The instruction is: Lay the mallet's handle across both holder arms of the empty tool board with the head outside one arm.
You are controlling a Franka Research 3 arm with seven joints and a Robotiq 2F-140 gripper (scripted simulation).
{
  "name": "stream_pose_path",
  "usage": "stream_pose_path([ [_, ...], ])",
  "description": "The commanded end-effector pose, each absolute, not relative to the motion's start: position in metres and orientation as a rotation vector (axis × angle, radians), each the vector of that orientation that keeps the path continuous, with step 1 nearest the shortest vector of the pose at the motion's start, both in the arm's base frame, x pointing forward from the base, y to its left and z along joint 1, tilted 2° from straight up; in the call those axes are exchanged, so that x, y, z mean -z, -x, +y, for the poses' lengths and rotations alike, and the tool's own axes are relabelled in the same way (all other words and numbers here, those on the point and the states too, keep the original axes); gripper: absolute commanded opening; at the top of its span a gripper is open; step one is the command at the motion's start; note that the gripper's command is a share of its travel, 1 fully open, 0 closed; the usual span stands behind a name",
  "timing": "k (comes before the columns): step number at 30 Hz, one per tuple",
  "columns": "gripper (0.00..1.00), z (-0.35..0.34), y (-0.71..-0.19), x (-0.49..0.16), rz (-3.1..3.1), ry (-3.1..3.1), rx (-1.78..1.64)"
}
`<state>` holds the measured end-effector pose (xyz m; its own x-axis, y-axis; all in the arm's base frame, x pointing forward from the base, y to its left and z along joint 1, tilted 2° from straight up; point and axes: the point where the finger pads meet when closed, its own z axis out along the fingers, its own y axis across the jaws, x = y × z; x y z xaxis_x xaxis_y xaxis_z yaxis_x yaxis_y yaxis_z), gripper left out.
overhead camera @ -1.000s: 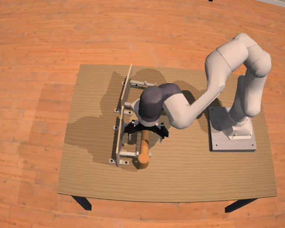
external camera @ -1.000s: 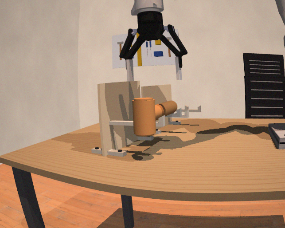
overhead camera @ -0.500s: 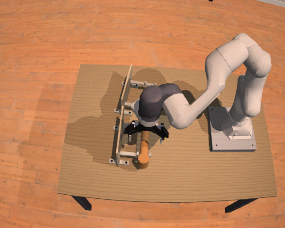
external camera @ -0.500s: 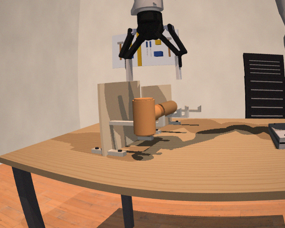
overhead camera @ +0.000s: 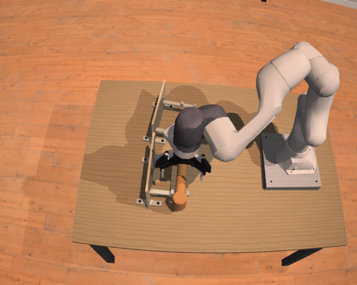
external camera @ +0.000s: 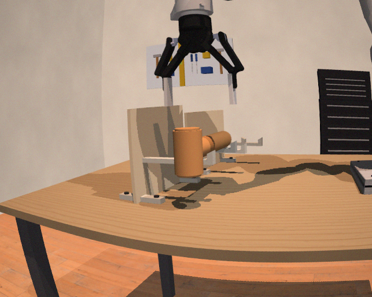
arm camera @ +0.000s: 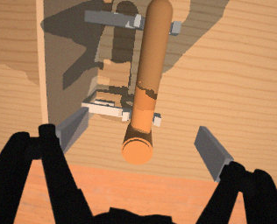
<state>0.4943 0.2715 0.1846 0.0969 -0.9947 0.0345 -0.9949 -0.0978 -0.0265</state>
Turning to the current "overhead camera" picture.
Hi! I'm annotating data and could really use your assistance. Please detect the orange wooden mallet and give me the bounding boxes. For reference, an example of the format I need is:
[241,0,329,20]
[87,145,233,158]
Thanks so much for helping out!
[172,164,187,211]

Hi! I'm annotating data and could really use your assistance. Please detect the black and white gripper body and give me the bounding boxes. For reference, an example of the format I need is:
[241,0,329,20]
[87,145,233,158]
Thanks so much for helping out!
[172,153,197,165]

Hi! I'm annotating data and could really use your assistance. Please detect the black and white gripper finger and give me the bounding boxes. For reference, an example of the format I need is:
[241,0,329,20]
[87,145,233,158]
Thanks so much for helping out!
[155,151,181,177]
[188,154,211,181]

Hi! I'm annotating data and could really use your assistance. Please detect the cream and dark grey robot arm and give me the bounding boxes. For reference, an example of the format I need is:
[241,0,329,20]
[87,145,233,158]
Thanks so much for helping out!
[162,41,340,175]

